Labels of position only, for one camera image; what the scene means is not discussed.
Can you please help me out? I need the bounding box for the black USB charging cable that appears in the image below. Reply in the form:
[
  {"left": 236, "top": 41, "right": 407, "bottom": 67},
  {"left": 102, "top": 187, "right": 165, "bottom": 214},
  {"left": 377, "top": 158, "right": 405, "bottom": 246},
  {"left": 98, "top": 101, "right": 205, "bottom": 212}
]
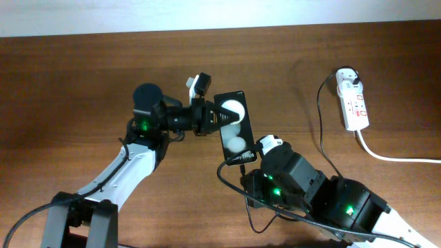
[{"left": 239, "top": 65, "right": 361, "bottom": 234}]

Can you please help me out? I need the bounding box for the white power strip cord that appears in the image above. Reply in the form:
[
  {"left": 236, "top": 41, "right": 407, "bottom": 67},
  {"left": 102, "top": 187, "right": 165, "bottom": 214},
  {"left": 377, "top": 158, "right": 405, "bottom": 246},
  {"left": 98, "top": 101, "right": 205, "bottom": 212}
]
[{"left": 354, "top": 129, "right": 441, "bottom": 164}]

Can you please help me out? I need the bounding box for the black Samsung flip smartphone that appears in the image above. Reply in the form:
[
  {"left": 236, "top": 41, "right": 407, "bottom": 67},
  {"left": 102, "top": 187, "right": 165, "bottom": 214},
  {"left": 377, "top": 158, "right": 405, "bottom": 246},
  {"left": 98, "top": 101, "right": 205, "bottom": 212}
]
[{"left": 214, "top": 91, "right": 257, "bottom": 165}]

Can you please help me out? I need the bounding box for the white power strip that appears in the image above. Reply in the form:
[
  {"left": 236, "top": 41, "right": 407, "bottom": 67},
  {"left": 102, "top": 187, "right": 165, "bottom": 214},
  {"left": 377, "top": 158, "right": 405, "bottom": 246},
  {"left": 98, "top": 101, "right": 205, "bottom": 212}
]
[{"left": 336, "top": 68, "right": 369, "bottom": 131}]

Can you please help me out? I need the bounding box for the right camera black cable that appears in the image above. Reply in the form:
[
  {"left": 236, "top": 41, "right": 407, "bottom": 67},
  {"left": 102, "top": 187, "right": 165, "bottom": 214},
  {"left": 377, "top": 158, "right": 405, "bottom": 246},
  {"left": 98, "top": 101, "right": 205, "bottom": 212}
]
[{"left": 216, "top": 149, "right": 421, "bottom": 248}]

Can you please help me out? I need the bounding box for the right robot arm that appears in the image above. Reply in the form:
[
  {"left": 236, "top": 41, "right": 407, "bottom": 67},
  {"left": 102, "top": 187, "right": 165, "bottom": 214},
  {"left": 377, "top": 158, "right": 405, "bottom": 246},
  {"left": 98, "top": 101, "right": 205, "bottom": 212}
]
[{"left": 240, "top": 136, "right": 434, "bottom": 247}]

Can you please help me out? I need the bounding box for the left camera black cable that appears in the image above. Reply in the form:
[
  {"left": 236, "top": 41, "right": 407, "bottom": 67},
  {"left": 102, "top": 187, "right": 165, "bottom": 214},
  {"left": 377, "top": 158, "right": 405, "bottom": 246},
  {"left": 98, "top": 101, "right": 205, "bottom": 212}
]
[{"left": 1, "top": 92, "right": 187, "bottom": 248}]

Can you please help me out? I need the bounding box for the camera black cable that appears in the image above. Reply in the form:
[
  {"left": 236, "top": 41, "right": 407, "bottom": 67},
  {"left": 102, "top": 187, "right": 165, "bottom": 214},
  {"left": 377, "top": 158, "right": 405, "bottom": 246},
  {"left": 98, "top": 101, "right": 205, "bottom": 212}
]
[
  {"left": 1, "top": 92, "right": 187, "bottom": 248},
  {"left": 216, "top": 149, "right": 421, "bottom": 248}
]

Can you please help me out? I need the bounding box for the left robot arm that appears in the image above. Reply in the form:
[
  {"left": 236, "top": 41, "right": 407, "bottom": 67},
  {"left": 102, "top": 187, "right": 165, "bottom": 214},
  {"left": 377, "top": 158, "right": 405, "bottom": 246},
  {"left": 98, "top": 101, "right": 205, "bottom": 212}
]
[{"left": 41, "top": 83, "right": 245, "bottom": 248}]

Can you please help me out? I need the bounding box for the white USB charger plug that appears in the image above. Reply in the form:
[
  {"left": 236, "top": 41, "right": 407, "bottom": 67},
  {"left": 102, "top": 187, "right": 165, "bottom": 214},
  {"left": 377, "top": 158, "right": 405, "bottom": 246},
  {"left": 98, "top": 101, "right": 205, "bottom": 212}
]
[{"left": 337, "top": 80, "right": 363, "bottom": 98}]

